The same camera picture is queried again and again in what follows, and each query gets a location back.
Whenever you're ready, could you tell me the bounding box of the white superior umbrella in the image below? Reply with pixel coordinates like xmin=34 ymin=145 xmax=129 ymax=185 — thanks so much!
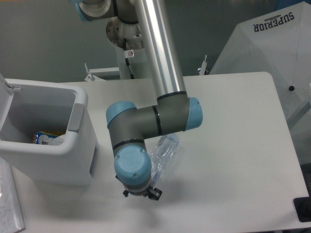
xmin=209 ymin=1 xmax=311 ymax=136

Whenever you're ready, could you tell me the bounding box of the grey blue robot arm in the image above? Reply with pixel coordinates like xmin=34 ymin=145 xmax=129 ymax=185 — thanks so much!
xmin=75 ymin=0 xmax=203 ymax=200

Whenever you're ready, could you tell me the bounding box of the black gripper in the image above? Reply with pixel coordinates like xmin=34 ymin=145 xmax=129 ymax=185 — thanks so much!
xmin=115 ymin=175 xmax=162 ymax=200

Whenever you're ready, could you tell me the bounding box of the white metal base bracket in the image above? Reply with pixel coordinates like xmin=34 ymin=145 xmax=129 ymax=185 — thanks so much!
xmin=84 ymin=55 xmax=210 ymax=82

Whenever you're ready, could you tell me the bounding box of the blue yellow snack wrapper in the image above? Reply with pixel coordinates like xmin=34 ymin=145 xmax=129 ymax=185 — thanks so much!
xmin=33 ymin=131 xmax=66 ymax=146

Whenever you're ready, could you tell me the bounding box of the black device at edge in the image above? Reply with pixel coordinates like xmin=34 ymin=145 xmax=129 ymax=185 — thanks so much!
xmin=294 ymin=197 xmax=311 ymax=222

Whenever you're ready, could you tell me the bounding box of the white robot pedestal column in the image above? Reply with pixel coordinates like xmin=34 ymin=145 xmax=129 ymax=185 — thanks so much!
xmin=115 ymin=47 xmax=152 ymax=79

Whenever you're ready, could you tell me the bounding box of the clear crushed plastic bottle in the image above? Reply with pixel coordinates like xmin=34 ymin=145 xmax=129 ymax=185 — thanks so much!
xmin=151 ymin=133 xmax=180 ymax=187

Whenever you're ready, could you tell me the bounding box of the white open trash can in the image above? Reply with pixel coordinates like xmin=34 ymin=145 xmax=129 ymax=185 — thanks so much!
xmin=0 ymin=78 xmax=97 ymax=185

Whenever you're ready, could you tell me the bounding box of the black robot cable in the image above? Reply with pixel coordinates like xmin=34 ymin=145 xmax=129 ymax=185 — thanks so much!
xmin=122 ymin=38 xmax=135 ymax=80

